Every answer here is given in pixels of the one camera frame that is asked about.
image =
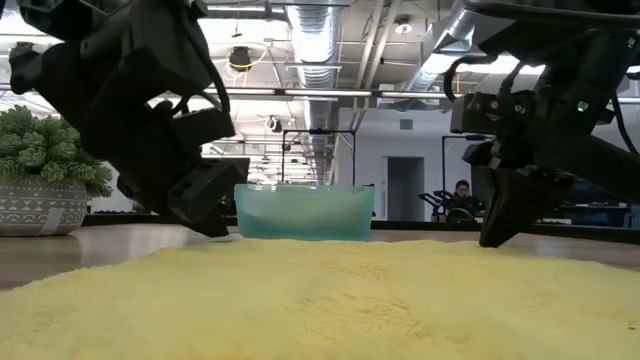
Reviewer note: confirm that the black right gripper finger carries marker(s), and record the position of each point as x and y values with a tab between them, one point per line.
515	205

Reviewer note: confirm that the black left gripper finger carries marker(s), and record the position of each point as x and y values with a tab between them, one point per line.
205	195

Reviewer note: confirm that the green translucent plastic bin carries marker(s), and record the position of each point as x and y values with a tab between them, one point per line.
305	212

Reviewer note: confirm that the yellow microfiber towel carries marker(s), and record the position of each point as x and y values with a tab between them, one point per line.
320	305

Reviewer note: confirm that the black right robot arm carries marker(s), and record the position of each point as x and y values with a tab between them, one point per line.
575	20

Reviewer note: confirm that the black background robot arm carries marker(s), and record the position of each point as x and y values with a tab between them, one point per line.
435	202

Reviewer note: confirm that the person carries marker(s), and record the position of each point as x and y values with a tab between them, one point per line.
462	192

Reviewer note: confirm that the artificial succulent in patterned pot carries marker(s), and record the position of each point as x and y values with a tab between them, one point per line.
35	150

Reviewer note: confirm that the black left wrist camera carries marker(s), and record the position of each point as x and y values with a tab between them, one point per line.
202	127

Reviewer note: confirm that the black aluminium table frame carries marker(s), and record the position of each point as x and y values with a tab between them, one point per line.
425	225

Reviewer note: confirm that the black overhead camera unit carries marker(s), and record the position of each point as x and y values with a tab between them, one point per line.
240	59

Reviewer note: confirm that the smooth silver ventilation duct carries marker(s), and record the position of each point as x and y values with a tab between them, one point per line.
445	35

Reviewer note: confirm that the corrugated silver ventilation duct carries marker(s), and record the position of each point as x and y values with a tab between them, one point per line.
312	30

